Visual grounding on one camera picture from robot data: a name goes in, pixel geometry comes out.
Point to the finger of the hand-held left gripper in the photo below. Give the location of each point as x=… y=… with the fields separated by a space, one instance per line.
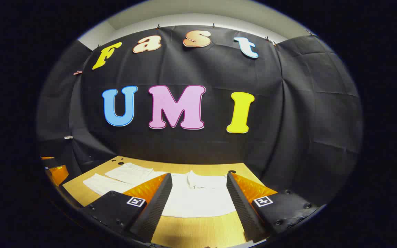
x=47 y=158
x=59 y=174

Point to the white jeans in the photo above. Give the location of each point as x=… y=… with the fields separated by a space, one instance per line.
x=198 y=199

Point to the black backdrop cloth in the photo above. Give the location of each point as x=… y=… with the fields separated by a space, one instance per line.
x=288 y=120

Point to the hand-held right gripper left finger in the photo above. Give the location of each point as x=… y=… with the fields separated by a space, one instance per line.
x=157 y=203

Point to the small red clip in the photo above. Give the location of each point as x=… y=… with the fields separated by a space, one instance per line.
x=78 y=72

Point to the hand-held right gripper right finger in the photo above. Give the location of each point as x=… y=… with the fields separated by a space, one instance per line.
x=240 y=206

